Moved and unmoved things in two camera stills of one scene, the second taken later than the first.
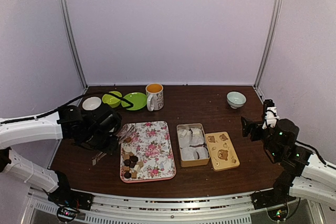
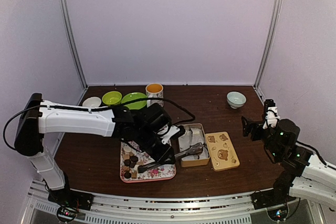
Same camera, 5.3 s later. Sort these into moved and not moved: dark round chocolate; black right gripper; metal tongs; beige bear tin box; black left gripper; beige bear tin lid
Moved: black left gripper; metal tongs
Not moved: dark round chocolate; black right gripper; beige bear tin lid; beige bear tin box
